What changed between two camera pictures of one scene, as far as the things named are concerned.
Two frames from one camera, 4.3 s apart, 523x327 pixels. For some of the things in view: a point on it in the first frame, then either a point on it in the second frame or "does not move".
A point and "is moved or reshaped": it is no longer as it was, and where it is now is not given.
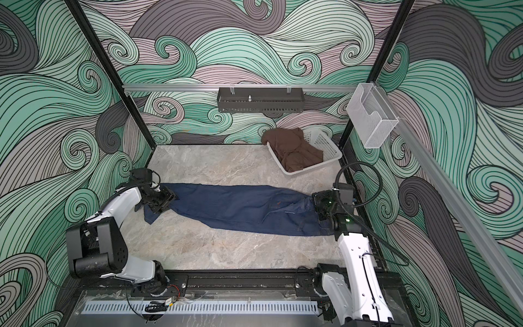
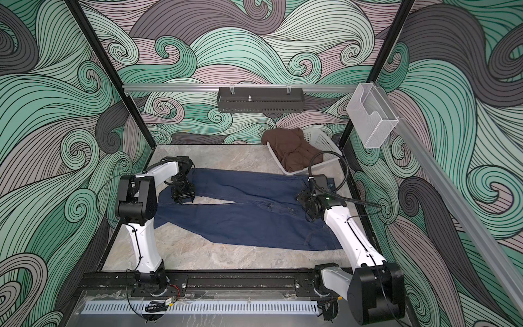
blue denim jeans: x=268 y=209 is moved or reshaped
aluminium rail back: x=238 y=87 does not move
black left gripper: x=169 y=196 → x=179 y=198
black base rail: x=284 y=284 does not move
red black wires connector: x=159 y=306 does not move
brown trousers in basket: x=290 y=148 does not move
